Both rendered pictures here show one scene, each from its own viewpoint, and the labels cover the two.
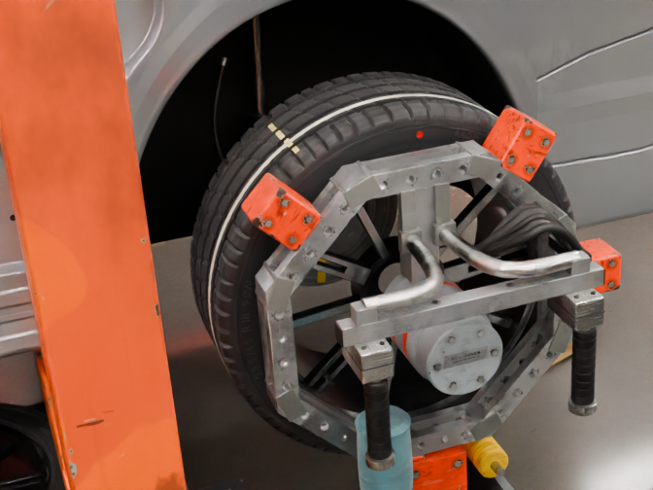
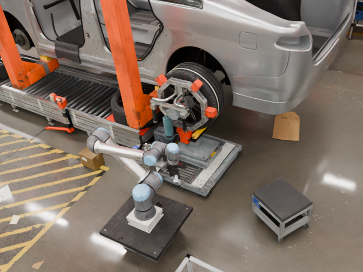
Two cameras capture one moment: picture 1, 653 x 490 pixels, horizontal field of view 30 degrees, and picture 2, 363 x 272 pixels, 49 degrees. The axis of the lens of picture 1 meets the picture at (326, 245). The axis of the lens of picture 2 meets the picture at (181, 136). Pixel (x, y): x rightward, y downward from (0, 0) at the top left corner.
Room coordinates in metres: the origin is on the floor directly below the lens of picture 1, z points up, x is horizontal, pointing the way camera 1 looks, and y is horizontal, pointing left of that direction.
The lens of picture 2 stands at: (-0.18, -2.77, 2.98)
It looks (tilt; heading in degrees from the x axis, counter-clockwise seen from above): 38 degrees down; 54
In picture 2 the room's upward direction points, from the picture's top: 7 degrees counter-clockwise
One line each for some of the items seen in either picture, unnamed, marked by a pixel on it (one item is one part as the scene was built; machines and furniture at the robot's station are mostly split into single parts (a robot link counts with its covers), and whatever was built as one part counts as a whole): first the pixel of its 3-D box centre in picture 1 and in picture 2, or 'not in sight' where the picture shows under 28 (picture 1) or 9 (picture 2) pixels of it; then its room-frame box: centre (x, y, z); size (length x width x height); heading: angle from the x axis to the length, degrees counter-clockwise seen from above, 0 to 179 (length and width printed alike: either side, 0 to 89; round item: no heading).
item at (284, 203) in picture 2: not in sight; (280, 209); (1.87, -1.31, 0.17); 0.43 x 0.36 x 0.34; 80
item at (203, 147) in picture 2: not in sight; (195, 137); (1.93, -0.10, 0.32); 0.40 x 0.30 x 0.28; 107
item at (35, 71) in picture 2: not in sight; (38, 63); (1.26, 2.27, 0.69); 0.52 x 0.17 x 0.35; 17
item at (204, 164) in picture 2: not in sight; (194, 150); (1.92, -0.08, 0.13); 0.50 x 0.36 x 0.10; 107
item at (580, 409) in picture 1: (583, 366); (184, 124); (1.59, -0.38, 0.83); 0.04 x 0.04 x 0.16
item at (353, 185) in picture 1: (421, 308); (182, 104); (1.76, -0.15, 0.85); 0.54 x 0.07 x 0.54; 107
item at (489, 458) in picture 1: (465, 429); (200, 130); (1.90, -0.23, 0.51); 0.29 x 0.06 x 0.06; 17
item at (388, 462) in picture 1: (377, 419); (154, 115); (1.49, -0.06, 0.83); 0.04 x 0.04 x 0.16
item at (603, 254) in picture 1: (588, 268); (210, 112); (1.86, -0.45, 0.85); 0.09 x 0.08 x 0.07; 107
